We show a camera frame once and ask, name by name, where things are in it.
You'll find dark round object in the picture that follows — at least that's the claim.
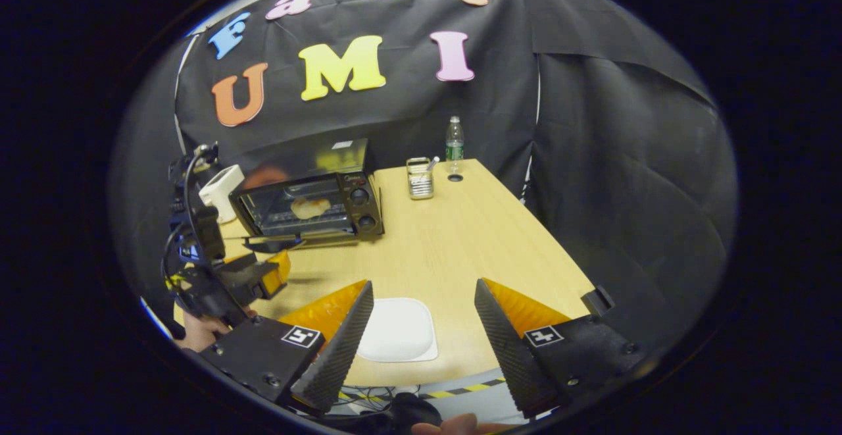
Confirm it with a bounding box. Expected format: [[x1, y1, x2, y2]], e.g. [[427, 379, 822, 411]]
[[388, 392, 443, 430]]

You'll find tangle of black cables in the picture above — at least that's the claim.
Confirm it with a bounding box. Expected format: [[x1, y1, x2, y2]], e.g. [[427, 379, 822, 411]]
[[334, 386, 422, 417]]

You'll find golden croissant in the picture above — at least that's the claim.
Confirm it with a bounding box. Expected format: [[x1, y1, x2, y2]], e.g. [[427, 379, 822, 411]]
[[291, 197, 332, 220]]

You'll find white toaster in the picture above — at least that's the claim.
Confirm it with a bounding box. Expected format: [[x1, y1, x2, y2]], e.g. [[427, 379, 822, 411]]
[[199, 165, 245, 224]]

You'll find green label plastic bottle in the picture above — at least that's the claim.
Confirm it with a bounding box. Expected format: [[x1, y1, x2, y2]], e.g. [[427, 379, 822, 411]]
[[445, 116, 465, 163]]

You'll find white square plate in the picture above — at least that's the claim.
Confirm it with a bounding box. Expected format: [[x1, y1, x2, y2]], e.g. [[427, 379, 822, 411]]
[[357, 298, 439, 363]]

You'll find black electric oven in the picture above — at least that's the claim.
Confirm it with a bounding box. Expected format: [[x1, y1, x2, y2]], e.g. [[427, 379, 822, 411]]
[[228, 138, 385, 253]]

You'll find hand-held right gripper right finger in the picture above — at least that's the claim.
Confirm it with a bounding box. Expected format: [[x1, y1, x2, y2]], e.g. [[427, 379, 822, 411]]
[[474, 278, 650, 421]]

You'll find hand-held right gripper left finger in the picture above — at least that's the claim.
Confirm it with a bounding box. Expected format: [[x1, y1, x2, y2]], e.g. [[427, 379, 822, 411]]
[[196, 280, 375, 416]]

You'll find black backdrop cloth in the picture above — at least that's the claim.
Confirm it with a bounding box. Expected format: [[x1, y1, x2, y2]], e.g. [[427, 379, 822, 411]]
[[109, 0, 739, 357]]

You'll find yellow black floor tape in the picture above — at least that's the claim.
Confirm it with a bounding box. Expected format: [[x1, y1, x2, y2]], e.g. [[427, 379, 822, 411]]
[[339, 377, 507, 403]]

